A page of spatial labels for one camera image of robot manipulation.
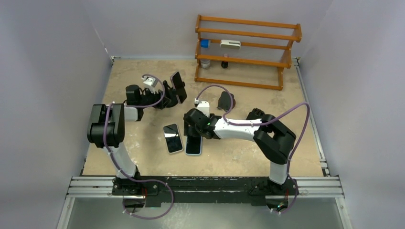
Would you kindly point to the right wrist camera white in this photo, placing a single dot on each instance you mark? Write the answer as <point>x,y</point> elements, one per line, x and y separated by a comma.
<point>202,106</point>

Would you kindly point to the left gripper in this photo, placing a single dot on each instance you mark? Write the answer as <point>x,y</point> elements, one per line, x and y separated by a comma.
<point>156,97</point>

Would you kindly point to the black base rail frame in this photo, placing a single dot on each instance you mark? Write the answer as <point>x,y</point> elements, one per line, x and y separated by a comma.
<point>256,191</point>

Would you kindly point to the phone with blue case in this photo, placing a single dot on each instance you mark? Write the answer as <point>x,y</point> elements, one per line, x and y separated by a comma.
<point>193,146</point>

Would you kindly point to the black phone clamp holder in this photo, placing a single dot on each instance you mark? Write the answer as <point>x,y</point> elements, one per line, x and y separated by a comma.
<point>178,88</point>

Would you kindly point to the blue capped bottle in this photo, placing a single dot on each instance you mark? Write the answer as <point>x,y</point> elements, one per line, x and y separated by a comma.
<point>205,43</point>

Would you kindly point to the phone with purple clear case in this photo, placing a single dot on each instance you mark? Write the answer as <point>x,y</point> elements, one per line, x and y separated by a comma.
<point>177,77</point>

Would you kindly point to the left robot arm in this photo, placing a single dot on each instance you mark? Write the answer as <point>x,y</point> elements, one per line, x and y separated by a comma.
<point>106,129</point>

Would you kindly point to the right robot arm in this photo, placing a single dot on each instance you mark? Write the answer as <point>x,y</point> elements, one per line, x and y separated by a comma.
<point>274,139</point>

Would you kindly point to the black round-base phone stand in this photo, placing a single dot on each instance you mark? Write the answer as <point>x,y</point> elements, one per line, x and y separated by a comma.
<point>168,101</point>

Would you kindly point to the orange wooden shelf rack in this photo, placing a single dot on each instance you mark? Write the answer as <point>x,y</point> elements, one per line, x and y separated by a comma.
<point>285,61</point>

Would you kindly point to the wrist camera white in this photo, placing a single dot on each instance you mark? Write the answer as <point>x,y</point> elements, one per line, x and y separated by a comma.
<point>202,106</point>
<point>149,82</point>

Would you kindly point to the white box on shelf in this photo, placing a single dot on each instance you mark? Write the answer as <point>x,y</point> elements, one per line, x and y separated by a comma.
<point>230,44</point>

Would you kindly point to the phone with white case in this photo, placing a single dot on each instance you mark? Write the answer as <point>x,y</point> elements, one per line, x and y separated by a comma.
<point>172,138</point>

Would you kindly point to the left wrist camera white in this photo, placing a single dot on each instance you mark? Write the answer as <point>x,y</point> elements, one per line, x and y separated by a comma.
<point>149,82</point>

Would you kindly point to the black folding phone stand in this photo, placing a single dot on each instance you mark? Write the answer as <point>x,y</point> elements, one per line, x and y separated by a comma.
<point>225,102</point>

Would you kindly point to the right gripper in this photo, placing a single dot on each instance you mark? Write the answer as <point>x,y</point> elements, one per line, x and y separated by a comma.
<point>187,129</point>

